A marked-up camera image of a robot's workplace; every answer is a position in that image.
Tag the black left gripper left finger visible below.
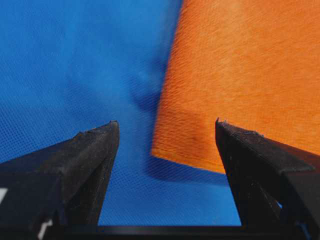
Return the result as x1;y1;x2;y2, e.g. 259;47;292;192
0;121;120;240

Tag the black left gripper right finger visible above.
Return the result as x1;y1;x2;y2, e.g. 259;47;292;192
215;120;320;240

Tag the orange towel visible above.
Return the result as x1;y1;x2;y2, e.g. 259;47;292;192
150;0;320;173

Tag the blue table cloth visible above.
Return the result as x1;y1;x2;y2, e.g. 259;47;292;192
0;0;241;226

